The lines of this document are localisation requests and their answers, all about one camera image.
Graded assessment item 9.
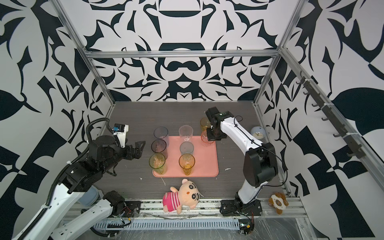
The clear tall glass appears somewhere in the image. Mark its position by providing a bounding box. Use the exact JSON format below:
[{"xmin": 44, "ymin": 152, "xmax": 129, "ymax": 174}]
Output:
[{"xmin": 179, "ymin": 125, "xmax": 194, "ymax": 142}]

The teal frosted cup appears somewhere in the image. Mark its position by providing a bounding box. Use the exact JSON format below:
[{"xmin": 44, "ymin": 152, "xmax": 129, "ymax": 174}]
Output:
[{"xmin": 180, "ymin": 142, "xmax": 195, "ymax": 155}]

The pink plastic tray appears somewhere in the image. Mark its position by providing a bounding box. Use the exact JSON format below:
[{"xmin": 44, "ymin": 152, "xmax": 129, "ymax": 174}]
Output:
[{"xmin": 153, "ymin": 136, "xmax": 219, "ymax": 178}]

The tall yellow glass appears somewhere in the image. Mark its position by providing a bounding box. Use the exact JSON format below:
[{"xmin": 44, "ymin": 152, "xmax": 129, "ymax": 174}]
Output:
[{"xmin": 179, "ymin": 154, "xmax": 196, "ymax": 176}]

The blue-grey tall glass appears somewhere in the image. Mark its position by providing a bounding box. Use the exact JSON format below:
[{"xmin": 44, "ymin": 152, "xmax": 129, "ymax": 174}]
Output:
[{"xmin": 154, "ymin": 127, "xmax": 169, "ymax": 146}]

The tall light green glass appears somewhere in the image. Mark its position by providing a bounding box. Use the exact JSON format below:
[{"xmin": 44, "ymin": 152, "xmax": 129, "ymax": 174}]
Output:
[{"xmin": 149, "ymin": 153, "xmax": 167, "ymax": 175}]

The dark smoky glass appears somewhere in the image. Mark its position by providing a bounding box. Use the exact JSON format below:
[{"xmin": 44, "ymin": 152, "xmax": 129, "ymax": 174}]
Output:
[{"xmin": 151, "ymin": 139, "xmax": 168, "ymax": 159}]

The pink short glass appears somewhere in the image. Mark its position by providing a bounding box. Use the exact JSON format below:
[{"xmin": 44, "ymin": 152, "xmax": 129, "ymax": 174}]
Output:
[{"xmin": 201, "ymin": 130, "xmax": 214, "ymax": 147}]

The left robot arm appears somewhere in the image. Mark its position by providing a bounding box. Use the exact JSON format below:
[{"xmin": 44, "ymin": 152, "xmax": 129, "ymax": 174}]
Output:
[{"xmin": 15, "ymin": 136, "xmax": 146, "ymax": 240}]

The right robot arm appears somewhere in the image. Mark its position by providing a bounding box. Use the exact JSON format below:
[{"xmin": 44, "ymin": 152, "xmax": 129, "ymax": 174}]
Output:
[{"xmin": 206, "ymin": 107, "xmax": 279, "ymax": 216}]

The short amber glass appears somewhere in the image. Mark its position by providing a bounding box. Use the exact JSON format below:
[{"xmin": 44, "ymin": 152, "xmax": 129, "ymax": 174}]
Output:
[{"xmin": 200, "ymin": 117, "xmax": 211, "ymax": 132}]

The plush doll pink shirt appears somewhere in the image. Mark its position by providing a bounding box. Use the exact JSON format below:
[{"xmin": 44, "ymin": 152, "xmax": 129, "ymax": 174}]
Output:
[{"xmin": 162, "ymin": 179, "xmax": 203, "ymax": 215}]

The small brown plush toy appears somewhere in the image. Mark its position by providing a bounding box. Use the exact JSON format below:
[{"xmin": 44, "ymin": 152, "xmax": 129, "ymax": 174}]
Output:
[{"xmin": 268, "ymin": 193, "xmax": 289, "ymax": 215}]

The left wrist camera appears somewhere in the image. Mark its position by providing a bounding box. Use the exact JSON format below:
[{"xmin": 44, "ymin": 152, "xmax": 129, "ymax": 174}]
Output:
[{"xmin": 112, "ymin": 124, "xmax": 129, "ymax": 148}]

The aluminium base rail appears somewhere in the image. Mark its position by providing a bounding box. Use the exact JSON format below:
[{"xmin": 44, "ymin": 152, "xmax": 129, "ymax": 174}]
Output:
[{"xmin": 49, "ymin": 196, "xmax": 310, "ymax": 224}]

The black corrugated cable conduit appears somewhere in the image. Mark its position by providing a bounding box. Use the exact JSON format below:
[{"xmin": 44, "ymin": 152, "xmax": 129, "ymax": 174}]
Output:
[{"xmin": 17, "ymin": 117, "xmax": 133, "ymax": 238}]

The wall hook rack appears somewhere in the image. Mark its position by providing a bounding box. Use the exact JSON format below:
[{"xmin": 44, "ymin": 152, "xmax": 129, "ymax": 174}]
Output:
[{"xmin": 297, "ymin": 71, "xmax": 367, "ymax": 159}]

